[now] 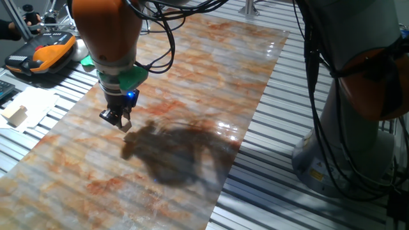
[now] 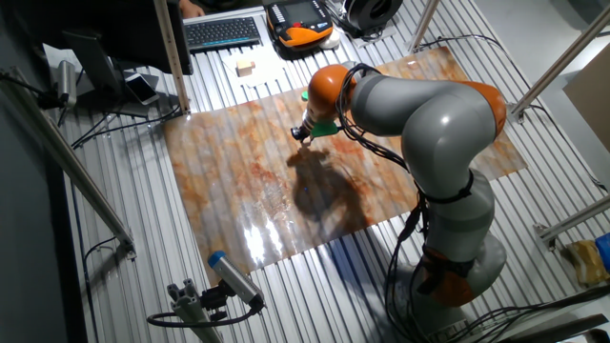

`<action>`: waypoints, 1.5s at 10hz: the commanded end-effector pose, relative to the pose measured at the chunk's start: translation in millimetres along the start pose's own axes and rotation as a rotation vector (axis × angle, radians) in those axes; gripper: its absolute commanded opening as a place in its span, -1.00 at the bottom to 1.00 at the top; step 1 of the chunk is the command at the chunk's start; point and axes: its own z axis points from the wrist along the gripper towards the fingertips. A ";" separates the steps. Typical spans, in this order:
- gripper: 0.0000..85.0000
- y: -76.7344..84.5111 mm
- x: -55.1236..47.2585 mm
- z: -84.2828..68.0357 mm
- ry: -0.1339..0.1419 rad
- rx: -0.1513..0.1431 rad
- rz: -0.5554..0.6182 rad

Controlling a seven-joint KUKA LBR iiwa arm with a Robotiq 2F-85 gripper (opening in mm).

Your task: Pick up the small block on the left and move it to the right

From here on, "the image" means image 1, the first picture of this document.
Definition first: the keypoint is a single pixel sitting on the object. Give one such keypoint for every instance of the orange marble pattern mat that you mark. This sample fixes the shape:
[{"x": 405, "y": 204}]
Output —
[{"x": 159, "y": 179}]

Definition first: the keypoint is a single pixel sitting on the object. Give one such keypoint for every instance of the orange black teach pendant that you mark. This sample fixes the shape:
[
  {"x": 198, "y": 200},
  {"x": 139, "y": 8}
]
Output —
[{"x": 44, "y": 52}]

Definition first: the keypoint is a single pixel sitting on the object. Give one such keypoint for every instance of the large wooden block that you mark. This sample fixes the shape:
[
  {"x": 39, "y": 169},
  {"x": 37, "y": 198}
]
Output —
[{"x": 14, "y": 115}]

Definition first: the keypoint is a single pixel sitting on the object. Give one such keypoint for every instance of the blue bag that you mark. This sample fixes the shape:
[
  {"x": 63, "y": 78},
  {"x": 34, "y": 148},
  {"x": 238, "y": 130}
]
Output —
[{"x": 404, "y": 33}]

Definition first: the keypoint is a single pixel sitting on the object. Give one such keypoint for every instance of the aluminium frame post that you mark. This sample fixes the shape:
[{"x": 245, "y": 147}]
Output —
[{"x": 249, "y": 8}]

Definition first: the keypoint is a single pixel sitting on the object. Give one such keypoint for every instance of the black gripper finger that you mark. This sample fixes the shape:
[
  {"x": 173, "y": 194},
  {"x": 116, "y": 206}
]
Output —
[
  {"x": 111, "y": 116},
  {"x": 126, "y": 115}
]

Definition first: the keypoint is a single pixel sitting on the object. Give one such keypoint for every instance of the dark sleeved forearm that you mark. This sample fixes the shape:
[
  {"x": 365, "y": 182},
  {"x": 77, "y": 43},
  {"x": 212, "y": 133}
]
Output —
[{"x": 8, "y": 30}]

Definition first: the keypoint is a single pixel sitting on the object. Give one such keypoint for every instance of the white paper sheets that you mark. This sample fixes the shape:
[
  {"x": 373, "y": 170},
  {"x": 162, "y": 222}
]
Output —
[{"x": 38, "y": 102}]

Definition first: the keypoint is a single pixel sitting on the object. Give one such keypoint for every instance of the small wooden block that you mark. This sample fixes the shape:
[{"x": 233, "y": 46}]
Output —
[{"x": 125, "y": 126}]

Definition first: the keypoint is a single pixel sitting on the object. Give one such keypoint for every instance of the person hand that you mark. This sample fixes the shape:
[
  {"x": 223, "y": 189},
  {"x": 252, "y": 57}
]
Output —
[{"x": 33, "y": 20}]

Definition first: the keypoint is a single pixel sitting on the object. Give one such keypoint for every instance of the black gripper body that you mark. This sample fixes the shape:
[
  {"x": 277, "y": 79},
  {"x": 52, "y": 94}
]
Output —
[{"x": 118, "y": 101}]

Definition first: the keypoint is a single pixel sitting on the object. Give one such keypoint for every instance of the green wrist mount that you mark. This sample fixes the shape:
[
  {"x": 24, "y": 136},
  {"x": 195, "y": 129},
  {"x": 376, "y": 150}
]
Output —
[{"x": 131, "y": 78}]

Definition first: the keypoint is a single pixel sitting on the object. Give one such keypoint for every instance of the dark grey frame post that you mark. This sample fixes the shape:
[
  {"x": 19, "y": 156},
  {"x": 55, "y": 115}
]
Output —
[{"x": 16, "y": 20}]

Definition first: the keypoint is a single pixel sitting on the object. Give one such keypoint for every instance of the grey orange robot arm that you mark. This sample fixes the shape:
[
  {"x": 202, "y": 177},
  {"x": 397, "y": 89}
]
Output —
[{"x": 351, "y": 32}]

